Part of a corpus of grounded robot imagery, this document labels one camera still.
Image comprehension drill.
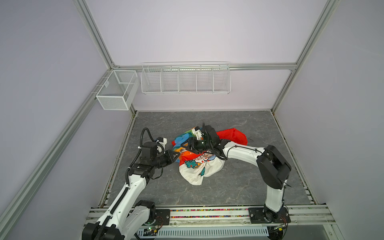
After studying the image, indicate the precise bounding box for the colourful rainbow kids jacket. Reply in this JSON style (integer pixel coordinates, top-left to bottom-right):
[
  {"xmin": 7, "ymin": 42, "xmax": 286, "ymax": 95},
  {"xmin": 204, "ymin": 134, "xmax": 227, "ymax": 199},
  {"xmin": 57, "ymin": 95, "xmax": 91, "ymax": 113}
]
[{"xmin": 171, "ymin": 127, "xmax": 249, "ymax": 186}]

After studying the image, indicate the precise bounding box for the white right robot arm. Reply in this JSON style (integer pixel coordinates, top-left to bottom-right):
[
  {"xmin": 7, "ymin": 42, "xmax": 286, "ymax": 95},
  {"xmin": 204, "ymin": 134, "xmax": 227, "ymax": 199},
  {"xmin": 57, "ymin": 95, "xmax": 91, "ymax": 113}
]
[{"xmin": 182, "ymin": 125, "xmax": 292, "ymax": 216}]

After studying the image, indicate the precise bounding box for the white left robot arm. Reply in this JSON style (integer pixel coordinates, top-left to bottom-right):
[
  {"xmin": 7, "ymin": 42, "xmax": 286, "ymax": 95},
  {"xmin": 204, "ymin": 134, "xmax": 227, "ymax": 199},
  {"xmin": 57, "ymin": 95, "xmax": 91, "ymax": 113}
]
[{"xmin": 81, "ymin": 137, "xmax": 180, "ymax": 240}]

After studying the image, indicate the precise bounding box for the white mesh box basket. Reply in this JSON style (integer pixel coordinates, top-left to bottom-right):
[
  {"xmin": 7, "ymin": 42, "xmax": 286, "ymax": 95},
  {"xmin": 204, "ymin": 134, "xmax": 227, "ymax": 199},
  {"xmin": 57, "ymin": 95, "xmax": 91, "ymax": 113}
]
[{"xmin": 96, "ymin": 70, "xmax": 140, "ymax": 111}]

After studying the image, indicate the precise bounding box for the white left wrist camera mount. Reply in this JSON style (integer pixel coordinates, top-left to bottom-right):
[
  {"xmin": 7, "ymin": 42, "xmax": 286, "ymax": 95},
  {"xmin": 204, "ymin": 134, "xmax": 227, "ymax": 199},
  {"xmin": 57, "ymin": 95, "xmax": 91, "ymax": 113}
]
[{"xmin": 156, "ymin": 137, "xmax": 168, "ymax": 149}]

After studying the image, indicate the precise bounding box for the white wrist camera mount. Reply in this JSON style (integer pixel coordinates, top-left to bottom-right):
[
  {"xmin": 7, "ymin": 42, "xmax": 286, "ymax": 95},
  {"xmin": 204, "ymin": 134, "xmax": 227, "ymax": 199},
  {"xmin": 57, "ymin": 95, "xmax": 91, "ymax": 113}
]
[
  {"xmin": 193, "ymin": 127, "xmax": 204, "ymax": 140},
  {"xmin": 156, "ymin": 137, "xmax": 168, "ymax": 149}
]

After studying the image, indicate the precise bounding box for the black left arm corrugated cable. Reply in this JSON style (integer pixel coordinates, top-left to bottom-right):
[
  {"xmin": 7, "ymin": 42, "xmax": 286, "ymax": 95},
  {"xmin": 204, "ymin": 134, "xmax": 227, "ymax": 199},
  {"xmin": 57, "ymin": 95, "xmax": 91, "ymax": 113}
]
[{"xmin": 139, "ymin": 127, "xmax": 157, "ymax": 148}]

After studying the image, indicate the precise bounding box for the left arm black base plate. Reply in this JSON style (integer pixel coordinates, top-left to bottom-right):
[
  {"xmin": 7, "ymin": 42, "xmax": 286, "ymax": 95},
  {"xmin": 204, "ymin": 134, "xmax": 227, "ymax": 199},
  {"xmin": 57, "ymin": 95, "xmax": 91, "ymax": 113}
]
[{"xmin": 142, "ymin": 209, "xmax": 171, "ymax": 226}]

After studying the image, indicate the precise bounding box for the white vented cable duct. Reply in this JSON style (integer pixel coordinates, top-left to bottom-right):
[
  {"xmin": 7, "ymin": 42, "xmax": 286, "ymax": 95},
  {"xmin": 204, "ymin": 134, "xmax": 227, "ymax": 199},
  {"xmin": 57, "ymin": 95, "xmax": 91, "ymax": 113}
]
[{"xmin": 137, "ymin": 226, "xmax": 270, "ymax": 240}]

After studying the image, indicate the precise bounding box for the white wire shelf basket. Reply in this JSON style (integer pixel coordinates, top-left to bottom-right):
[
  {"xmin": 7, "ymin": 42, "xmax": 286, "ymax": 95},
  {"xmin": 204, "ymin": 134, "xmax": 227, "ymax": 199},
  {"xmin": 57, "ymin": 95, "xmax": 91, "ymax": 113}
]
[{"xmin": 141, "ymin": 62, "xmax": 232, "ymax": 95}]

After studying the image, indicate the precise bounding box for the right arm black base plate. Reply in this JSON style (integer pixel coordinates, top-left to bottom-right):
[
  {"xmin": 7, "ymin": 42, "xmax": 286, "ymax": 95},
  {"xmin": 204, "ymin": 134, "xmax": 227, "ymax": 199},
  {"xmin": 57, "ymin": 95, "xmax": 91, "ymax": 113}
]
[{"xmin": 248, "ymin": 206, "xmax": 291, "ymax": 224}]

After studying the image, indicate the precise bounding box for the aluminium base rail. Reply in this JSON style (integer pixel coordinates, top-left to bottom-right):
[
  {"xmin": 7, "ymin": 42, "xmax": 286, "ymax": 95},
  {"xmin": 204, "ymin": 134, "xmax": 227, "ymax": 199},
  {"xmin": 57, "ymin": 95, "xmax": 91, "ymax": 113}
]
[{"xmin": 84, "ymin": 205, "xmax": 344, "ymax": 240}]

